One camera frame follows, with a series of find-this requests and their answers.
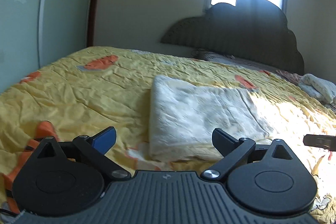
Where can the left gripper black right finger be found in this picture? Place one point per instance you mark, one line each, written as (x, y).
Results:
(234, 152)

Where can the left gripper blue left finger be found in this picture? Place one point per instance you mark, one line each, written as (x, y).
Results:
(92, 150)

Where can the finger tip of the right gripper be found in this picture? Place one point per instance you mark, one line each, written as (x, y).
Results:
(321, 141)

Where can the white cream pants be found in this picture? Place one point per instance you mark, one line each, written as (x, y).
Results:
(183, 117)

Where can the white folded cloth at bedside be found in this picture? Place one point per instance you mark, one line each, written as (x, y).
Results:
(320, 89)

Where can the yellow floral bed quilt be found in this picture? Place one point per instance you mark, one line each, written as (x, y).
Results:
(99, 87)

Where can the grey striped pillow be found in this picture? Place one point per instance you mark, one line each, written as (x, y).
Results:
(231, 60)

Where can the dark scalloped headboard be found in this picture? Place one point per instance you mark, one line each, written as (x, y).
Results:
(255, 30)

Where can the glass wardrobe sliding door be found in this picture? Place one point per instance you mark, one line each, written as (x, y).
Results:
(35, 33)

